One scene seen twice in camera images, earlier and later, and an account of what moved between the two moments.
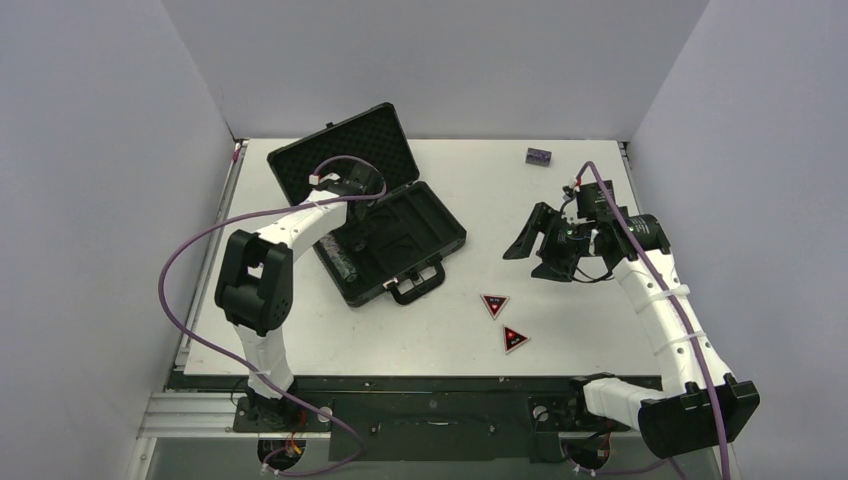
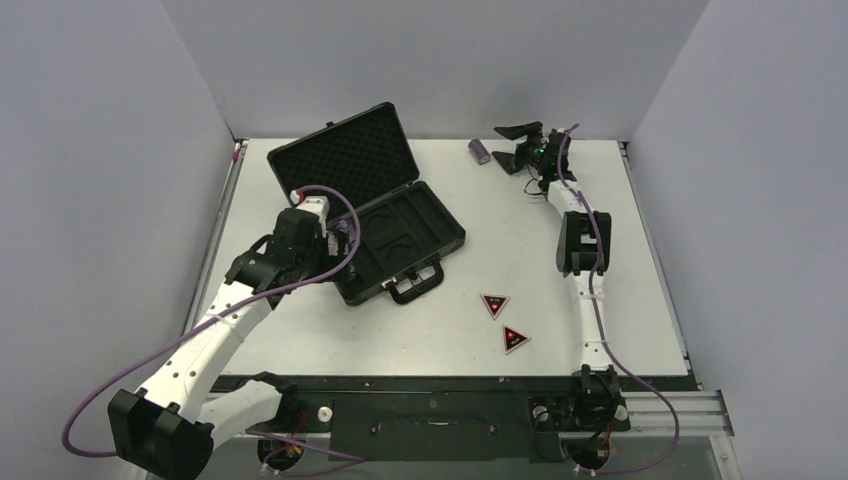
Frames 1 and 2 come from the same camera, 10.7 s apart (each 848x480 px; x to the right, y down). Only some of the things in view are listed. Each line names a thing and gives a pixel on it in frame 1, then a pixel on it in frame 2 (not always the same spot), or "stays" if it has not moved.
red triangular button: x=494 y=303 stays
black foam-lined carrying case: x=398 y=231 stays
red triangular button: x=512 y=339 stays
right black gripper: x=553 y=242 → x=523 y=148
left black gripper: x=361 y=234 → x=321 y=241
